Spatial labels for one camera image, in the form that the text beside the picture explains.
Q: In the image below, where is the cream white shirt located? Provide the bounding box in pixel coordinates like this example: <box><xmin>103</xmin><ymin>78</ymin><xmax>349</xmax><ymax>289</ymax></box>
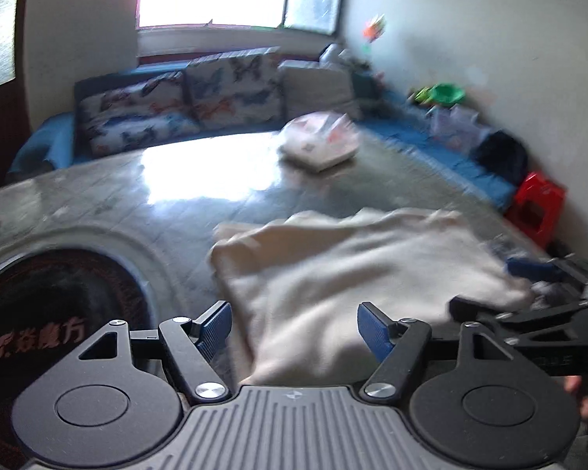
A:
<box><xmin>209</xmin><ymin>208</ymin><xmax>533</xmax><ymax>386</ymax></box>

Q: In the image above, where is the person's right hand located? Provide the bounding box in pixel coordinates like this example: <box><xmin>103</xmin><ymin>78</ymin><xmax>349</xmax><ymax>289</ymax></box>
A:
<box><xmin>563</xmin><ymin>376</ymin><xmax>588</xmax><ymax>420</ymax></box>

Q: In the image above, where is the red plastic stool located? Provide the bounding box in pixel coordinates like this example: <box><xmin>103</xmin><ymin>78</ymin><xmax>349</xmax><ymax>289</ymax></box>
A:
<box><xmin>505</xmin><ymin>172</ymin><xmax>567</xmax><ymax>248</ymax></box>

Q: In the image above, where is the black backpack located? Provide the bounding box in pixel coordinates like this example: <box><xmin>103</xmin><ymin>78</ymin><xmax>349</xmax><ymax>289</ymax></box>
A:
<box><xmin>470</xmin><ymin>130</ymin><xmax>529</xmax><ymax>188</ymax></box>

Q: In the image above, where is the black round induction cooker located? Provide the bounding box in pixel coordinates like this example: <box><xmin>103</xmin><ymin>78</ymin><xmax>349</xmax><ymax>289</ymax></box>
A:
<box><xmin>0</xmin><ymin>225</ymin><xmax>179</xmax><ymax>469</ymax></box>

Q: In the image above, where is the clear plastic storage box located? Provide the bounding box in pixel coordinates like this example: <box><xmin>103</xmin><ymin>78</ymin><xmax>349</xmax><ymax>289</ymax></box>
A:
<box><xmin>428</xmin><ymin>105</ymin><xmax>492</xmax><ymax>156</ymax></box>

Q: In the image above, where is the green plastic bowl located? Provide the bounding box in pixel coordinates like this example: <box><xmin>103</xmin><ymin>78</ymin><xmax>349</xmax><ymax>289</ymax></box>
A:
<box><xmin>413</xmin><ymin>83</ymin><xmax>465</xmax><ymax>107</ymax></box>

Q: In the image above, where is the pink white tissue box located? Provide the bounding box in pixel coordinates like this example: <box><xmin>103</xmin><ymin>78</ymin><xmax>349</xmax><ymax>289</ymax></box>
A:
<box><xmin>279</xmin><ymin>112</ymin><xmax>360</xmax><ymax>172</ymax></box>

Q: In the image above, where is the left butterfly print cushion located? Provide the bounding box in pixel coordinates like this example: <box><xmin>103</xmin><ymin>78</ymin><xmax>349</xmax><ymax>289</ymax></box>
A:
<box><xmin>77</xmin><ymin>71</ymin><xmax>201</xmax><ymax>157</ymax></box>

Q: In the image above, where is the butterfly print cushion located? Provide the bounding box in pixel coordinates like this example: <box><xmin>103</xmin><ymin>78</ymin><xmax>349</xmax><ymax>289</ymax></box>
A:
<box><xmin>185</xmin><ymin>47</ymin><xmax>285</xmax><ymax>130</ymax></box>
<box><xmin>77</xmin><ymin>71</ymin><xmax>201</xmax><ymax>157</ymax></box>

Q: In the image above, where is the blue sofa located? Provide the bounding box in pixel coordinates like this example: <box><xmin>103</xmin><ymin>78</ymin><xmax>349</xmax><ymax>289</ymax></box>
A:
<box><xmin>7</xmin><ymin>60</ymin><xmax>521</xmax><ymax>212</ymax></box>

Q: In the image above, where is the right butterfly print cushion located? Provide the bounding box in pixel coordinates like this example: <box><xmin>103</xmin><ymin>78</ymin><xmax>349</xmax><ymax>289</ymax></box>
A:
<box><xmin>185</xmin><ymin>47</ymin><xmax>285</xmax><ymax>130</ymax></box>

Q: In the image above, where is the plain beige cushion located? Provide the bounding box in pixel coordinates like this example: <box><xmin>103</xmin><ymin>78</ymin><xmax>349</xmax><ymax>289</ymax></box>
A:
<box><xmin>278</xmin><ymin>61</ymin><xmax>362</xmax><ymax>120</ymax></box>

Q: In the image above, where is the colourful pinwheel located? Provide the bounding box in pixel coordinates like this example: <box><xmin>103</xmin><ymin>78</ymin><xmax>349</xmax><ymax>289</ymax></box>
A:
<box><xmin>362</xmin><ymin>15</ymin><xmax>387</xmax><ymax>51</ymax></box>

